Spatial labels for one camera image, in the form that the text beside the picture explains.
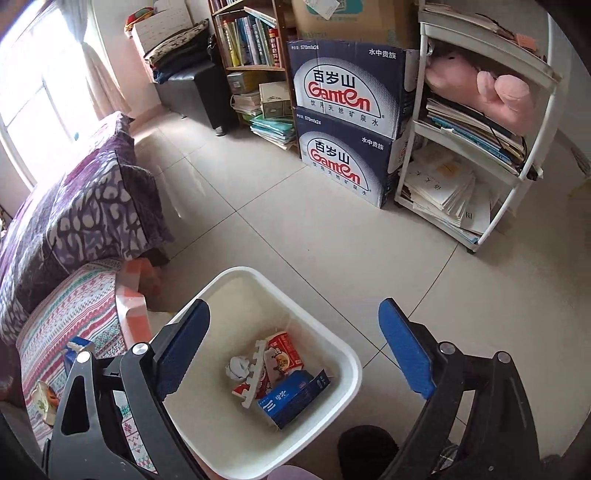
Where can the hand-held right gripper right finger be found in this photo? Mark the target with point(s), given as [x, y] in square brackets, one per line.
[408, 350]

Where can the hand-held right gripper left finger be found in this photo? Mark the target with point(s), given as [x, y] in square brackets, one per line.
[182, 348]

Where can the white paper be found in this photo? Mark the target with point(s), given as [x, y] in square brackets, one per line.
[238, 368]

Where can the white plastic waste bin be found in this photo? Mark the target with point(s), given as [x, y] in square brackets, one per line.
[240, 304]

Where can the white foam piece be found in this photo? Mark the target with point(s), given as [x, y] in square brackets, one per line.
[254, 374]

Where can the red noodle wrapper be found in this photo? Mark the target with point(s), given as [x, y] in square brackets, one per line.
[284, 353]

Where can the blue snack box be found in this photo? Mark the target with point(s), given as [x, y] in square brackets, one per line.
[77, 350]

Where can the dark blue carton box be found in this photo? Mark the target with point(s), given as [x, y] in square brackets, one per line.
[291, 399]

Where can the person's right hand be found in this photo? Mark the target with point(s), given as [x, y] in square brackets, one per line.
[292, 474]

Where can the dark round object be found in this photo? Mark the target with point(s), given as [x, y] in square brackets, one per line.
[367, 452]

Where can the purple patterned bedspread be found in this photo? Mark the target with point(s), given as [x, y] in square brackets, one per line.
[78, 217]

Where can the stack of white papers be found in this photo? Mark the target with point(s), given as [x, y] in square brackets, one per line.
[448, 184]

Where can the navy water carton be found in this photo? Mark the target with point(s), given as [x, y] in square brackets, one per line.
[341, 87]
[341, 159]

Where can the stack of books on rack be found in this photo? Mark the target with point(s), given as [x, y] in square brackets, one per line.
[471, 129]

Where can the stack of books on floor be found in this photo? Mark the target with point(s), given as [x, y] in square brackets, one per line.
[272, 129]

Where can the black storage bench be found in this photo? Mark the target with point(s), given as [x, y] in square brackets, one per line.
[203, 94]

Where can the white drawer box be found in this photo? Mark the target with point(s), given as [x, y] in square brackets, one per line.
[274, 99]

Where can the pink plush toy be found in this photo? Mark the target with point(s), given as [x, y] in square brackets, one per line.
[480, 87]

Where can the small grey box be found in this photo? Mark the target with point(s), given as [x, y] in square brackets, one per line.
[244, 82]

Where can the beige curtain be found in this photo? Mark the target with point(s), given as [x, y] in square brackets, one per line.
[101, 81]

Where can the stack of folded clothes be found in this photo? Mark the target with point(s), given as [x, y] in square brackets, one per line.
[178, 53]

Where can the white shelf rack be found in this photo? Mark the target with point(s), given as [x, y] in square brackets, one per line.
[526, 69]

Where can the window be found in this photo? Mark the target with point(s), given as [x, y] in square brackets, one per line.
[34, 78]

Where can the row of books with red book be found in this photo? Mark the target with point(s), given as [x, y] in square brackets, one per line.
[251, 44]

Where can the white storage box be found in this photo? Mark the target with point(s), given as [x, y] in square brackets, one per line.
[161, 25]

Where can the brown cardboard box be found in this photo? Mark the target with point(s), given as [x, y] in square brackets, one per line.
[364, 23]

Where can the colourful knitted item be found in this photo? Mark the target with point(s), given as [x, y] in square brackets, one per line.
[137, 19]

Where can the pile of papers on rack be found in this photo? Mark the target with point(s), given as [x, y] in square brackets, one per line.
[475, 21]

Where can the row of pale upright books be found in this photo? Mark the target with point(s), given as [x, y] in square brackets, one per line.
[224, 5]

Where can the wooden bookshelf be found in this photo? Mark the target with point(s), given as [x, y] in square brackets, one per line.
[286, 18]

